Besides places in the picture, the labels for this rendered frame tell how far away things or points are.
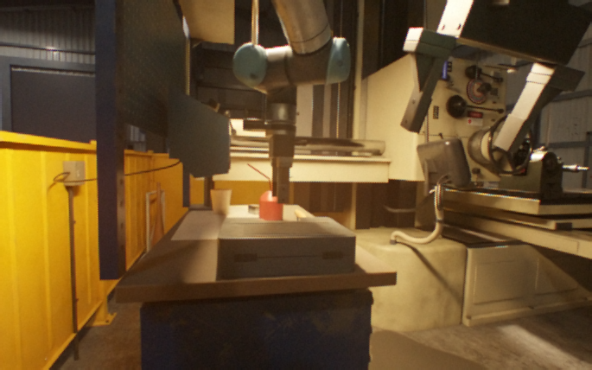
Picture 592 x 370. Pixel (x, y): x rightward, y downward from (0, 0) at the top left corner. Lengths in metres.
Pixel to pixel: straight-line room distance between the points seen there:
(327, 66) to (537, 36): 0.29
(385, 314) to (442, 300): 0.44
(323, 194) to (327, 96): 0.81
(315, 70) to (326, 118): 1.91
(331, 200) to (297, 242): 1.95
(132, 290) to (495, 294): 2.59
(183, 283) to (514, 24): 0.55
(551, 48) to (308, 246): 0.42
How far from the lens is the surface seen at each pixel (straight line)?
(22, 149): 1.66
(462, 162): 1.51
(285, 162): 0.60
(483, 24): 0.36
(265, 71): 0.59
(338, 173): 2.07
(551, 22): 0.41
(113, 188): 0.56
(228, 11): 1.21
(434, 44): 0.35
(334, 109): 2.50
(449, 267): 2.42
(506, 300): 2.94
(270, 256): 0.54
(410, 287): 2.27
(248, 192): 4.06
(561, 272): 3.34
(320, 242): 0.55
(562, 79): 0.44
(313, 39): 0.52
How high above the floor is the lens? 1.15
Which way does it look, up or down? 4 degrees down
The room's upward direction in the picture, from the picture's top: 2 degrees clockwise
